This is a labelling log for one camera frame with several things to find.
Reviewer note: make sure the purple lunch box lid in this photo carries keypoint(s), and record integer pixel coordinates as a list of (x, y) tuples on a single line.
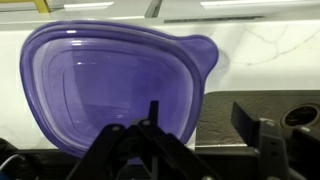
[(110, 86)]

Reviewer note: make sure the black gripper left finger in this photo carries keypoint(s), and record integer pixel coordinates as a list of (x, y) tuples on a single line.
[(143, 150)]

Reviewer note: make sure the black drying tray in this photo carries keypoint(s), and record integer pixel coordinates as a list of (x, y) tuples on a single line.
[(50, 165)]

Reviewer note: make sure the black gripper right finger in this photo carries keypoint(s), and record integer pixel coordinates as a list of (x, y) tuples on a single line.
[(273, 150)]

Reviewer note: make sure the round sink drain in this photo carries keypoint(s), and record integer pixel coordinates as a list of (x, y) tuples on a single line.
[(301, 116)]

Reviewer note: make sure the white drawer base cabinet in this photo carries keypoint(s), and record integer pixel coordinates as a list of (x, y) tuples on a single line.
[(100, 11)]

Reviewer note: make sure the white sink base cabinet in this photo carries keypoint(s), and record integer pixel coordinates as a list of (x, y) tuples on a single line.
[(233, 8)]

